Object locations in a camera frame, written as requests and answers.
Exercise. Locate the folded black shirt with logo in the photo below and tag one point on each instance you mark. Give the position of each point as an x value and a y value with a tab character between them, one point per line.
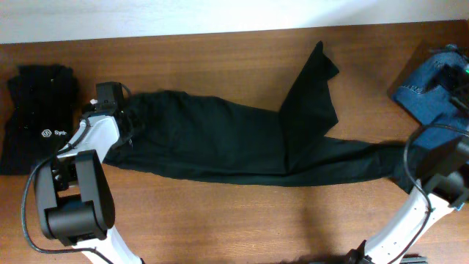
44	97

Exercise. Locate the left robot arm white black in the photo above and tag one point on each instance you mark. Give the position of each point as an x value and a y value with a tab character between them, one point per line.
74	202

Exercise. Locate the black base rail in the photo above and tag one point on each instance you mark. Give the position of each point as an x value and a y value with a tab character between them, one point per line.
414	260

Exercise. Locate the blue denim jeans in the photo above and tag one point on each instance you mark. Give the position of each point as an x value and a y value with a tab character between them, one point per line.
437	91

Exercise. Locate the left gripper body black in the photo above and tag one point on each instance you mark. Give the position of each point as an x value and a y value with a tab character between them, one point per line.
124	125

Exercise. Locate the black pants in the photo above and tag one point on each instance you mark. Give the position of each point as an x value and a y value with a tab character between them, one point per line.
209	139

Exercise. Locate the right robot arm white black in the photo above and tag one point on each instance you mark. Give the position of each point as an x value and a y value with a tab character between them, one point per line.
435	156

